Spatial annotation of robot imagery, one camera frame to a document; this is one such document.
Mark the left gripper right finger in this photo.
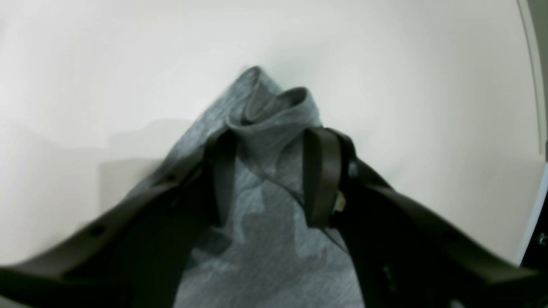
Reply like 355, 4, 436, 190
303, 127, 547, 308

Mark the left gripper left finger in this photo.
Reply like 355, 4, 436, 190
1, 129, 237, 308

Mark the grey T-shirt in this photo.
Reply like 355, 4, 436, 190
128, 66, 364, 308

